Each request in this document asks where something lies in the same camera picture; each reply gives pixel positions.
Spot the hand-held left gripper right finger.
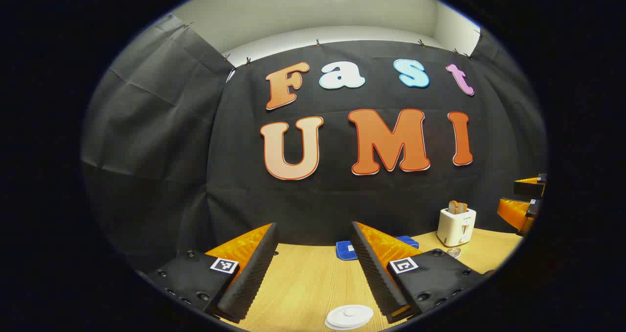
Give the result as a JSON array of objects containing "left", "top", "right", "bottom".
[{"left": 350, "top": 221, "right": 494, "bottom": 325}]

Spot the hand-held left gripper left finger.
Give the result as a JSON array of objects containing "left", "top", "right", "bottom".
[{"left": 146, "top": 222, "right": 280, "bottom": 324}]

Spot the white teacup lid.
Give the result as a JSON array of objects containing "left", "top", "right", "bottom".
[{"left": 327, "top": 304, "right": 374, "bottom": 327}]

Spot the blue towel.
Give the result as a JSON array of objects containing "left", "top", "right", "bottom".
[{"left": 335, "top": 236, "right": 420, "bottom": 261}]

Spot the white toaster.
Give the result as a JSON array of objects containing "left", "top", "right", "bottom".
[{"left": 437, "top": 207, "right": 477, "bottom": 247}]

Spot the black backdrop cloth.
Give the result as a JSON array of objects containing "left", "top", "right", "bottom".
[{"left": 81, "top": 14, "right": 548, "bottom": 274}]

